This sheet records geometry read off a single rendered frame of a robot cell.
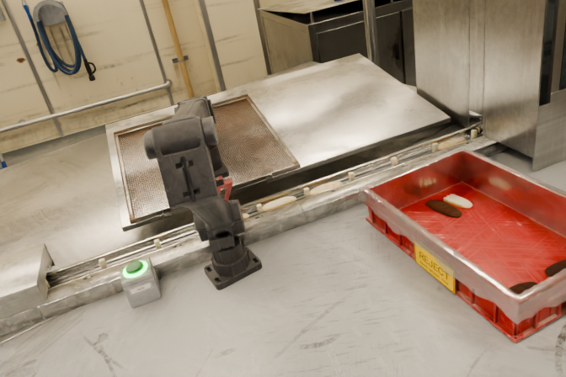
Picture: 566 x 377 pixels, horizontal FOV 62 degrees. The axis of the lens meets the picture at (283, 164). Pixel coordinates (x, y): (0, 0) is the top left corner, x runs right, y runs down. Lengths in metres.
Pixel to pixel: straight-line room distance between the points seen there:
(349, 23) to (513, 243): 2.21
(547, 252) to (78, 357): 1.00
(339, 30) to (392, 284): 2.23
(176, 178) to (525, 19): 0.93
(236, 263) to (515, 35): 0.88
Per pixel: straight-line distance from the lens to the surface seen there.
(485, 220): 1.22
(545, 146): 1.42
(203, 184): 0.72
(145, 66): 4.88
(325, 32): 3.03
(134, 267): 1.13
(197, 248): 1.19
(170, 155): 0.73
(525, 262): 1.11
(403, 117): 1.59
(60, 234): 1.58
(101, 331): 1.15
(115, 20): 4.80
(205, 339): 1.02
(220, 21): 4.61
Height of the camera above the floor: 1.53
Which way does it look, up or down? 27 degrees down
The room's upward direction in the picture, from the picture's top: 11 degrees counter-clockwise
